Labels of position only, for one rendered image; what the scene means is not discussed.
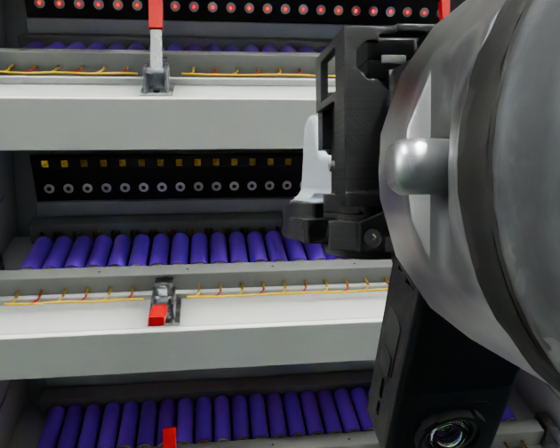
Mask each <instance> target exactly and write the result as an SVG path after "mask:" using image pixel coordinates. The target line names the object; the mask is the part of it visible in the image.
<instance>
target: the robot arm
mask: <svg viewBox="0 0 560 448"><path fill-rule="evenodd" d="M381 37H409V38H418V50H417V41H416V40H415V39H386V38H381ZM334 56H335V92H328V62H329V61H330V60H331V59H332V58H333V57H334ZM316 112H317V113H318V117H317V116H311V117H309V118H308V120H307V122H306V126H305V131H304V147H303V164H302V181H301V190H300V192H299V194H298V195H297V196H296V197H294V199H293V200H291V204H287V205H285V206H283V208H282V233H283V237H285V238H288V239H292V240H297V241H301V242H303V243H304V244H324V252H325V253H328V254H331V255H335V256H339V257H343V258H348V259H357V260H392V263H393V264H392V269H391V275H390V279H389V285H388V294H387V299H386V304H385V309H384V315H383V319H382V325H381V330H380V339H379V344H378V349H377V355H376V359H375V365H374V370H373V375H372V384H371V389H370V395H369V399H368V405H367V411H368V413H369V416H370V419H371V421H372V425H373V428H374V431H375V434H376V436H377V438H378V441H379V444H380V448H491V446H492V442H493V440H494V437H495V435H496V433H497V430H498V428H499V425H500V422H501V419H502V416H503V414H504V411H505V409H506V407H507V404H508V400H509V398H510V395H511V393H512V390H513V388H514V386H515V383H516V379H517V376H518V374H519V372H520V369H523V370H525V371H526V372H528V373H530V374H531V375H533V376H535V377H536V378H538V379H540V380H542V381H544V382H546V383H547V384H549V385H550V386H552V387H553V388H554V389H556V390H557V391H558V392H559V393H560V0H450V13H449V14H448V15H447V16H446V17H445V18H443V19H442V20H441V21H439V22H438V23H437V24H403V23H397V24H395V25H394V26H390V27H368V26H344V27H343V28H342V29H341V31H340V32H339V33H338V34H337V35H336V37H334V38H333V40H332V41H331V42H330V43H329V44H328V45H327V47H326V48H325V49H324V50H323V51H322V53H321V54H320V55H319V56H318V57H317V59H316ZM326 151H331V154H332V155H331V156H329V155H328V154H327V152H326Z"/></svg>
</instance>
